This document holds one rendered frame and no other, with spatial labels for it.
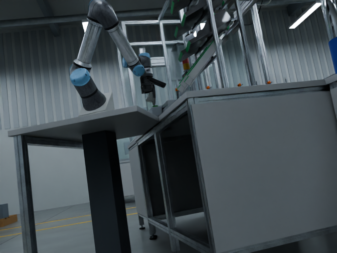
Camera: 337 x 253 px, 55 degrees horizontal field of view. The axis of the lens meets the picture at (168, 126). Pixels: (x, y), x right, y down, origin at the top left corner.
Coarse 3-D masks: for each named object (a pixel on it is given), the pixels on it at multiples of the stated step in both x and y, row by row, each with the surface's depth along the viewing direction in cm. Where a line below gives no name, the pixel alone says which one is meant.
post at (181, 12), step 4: (180, 12) 252; (180, 16) 253; (180, 20) 254; (184, 36) 250; (184, 40) 251; (184, 44) 251; (192, 64) 247; (192, 84) 244; (192, 88) 246; (196, 88) 245
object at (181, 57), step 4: (200, 32) 194; (212, 40) 202; (208, 44) 205; (196, 48) 196; (184, 52) 191; (192, 52) 199; (180, 56) 197; (184, 56) 196; (188, 56) 202; (180, 60) 201
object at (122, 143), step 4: (116, 140) 702; (120, 140) 703; (124, 140) 704; (128, 140) 705; (120, 144) 701; (124, 144) 702; (128, 144) 704; (120, 148) 700; (124, 148) 701; (120, 152) 699; (124, 152) 700; (120, 156) 697; (124, 156) 698; (128, 156) 700
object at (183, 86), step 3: (204, 51) 192; (201, 54) 191; (195, 63) 190; (192, 66) 190; (186, 75) 189; (183, 78) 188; (183, 81) 188; (180, 84) 201; (183, 84) 188; (186, 84) 188; (180, 87) 200; (183, 87) 201; (186, 87) 195; (180, 90) 200; (183, 90) 194
